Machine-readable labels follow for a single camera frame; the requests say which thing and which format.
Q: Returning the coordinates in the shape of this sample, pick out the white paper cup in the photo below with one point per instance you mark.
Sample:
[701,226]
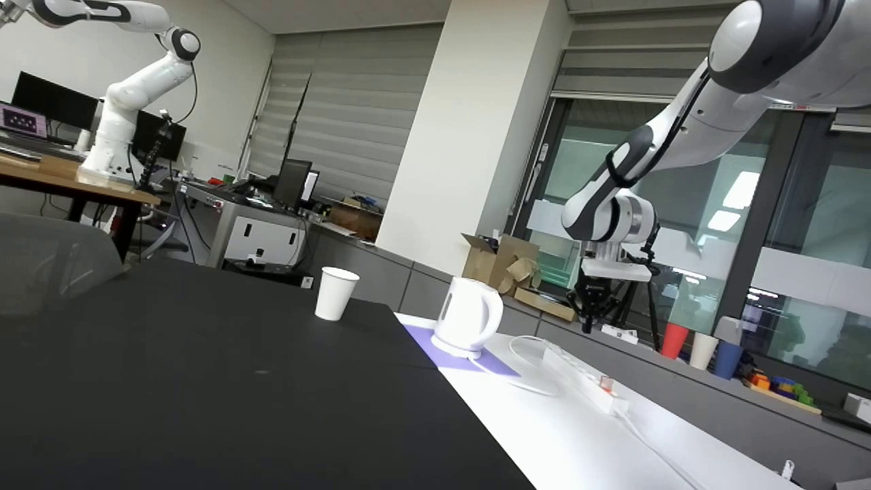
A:
[336,289]

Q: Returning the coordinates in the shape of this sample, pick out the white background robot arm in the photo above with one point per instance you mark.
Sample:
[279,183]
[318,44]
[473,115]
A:
[110,153]

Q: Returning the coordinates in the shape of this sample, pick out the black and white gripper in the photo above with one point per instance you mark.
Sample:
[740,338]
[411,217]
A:
[601,300]

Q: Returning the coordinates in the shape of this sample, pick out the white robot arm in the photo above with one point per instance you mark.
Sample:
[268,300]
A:
[763,55]

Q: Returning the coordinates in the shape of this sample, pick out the black computer monitor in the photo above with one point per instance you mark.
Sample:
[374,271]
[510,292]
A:
[53,101]

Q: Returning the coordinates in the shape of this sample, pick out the white drawer cabinet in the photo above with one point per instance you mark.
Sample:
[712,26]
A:
[265,244]

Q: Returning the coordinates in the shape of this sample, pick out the purple mat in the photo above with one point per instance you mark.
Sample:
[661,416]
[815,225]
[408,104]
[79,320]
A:
[482,362]

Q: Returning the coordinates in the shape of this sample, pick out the wooden desk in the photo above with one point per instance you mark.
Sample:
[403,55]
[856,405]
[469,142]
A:
[62,179]

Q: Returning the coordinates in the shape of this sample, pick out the white power strip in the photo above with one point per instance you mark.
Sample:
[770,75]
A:
[688,454]

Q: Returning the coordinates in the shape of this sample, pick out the grey office chair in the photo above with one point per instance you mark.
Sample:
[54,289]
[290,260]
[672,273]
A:
[43,263]

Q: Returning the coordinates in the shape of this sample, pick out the white cup on ledge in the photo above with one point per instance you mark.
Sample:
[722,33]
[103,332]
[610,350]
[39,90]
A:
[702,350]

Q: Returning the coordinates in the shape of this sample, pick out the black table board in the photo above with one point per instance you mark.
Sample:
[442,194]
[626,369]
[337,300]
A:
[193,380]

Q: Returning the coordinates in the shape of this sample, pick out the red cup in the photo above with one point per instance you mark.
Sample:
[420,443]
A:
[672,342]

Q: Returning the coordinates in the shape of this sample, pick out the blue cup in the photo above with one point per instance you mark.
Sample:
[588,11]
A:
[728,358]

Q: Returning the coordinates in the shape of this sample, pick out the white electric kettle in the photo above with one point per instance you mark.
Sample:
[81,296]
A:
[469,316]

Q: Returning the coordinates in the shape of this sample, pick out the cardboard box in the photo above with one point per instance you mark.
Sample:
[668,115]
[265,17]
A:
[503,263]

